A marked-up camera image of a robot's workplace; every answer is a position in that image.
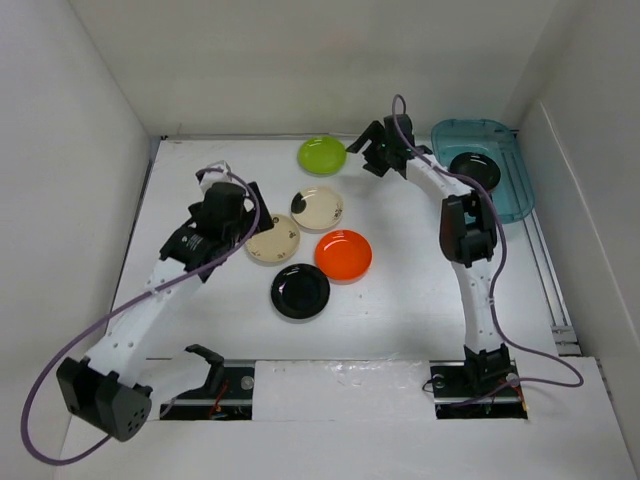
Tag metal rail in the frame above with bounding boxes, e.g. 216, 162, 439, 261
139, 357, 529, 421
522, 209, 583, 357

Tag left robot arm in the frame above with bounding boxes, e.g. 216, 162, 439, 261
56, 181, 273, 442

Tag metal rail right side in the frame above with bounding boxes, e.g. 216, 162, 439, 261
522, 209, 583, 357

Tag orange plate left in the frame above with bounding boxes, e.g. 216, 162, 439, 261
314, 229, 373, 283

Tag teal transparent plastic bin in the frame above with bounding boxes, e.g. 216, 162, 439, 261
431, 120, 535, 224

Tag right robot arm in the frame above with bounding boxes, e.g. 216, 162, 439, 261
346, 114, 512, 399

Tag metal rail front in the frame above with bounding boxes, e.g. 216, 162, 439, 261
139, 357, 529, 421

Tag purple cable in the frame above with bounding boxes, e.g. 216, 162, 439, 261
391, 93, 585, 409
20, 167, 262, 467

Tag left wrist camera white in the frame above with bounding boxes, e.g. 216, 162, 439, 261
196, 160, 232, 194

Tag cream plate small flowers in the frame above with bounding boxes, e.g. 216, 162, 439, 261
245, 214, 300, 264

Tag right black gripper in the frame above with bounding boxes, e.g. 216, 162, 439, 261
347, 120, 395, 177

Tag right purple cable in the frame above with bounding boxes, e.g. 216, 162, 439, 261
391, 93, 585, 409

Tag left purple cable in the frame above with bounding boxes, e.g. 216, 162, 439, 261
20, 167, 262, 467

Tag green plate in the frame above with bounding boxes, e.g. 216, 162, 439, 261
297, 136, 347, 175

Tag cream plate black patch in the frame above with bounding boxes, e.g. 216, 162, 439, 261
290, 185, 344, 231

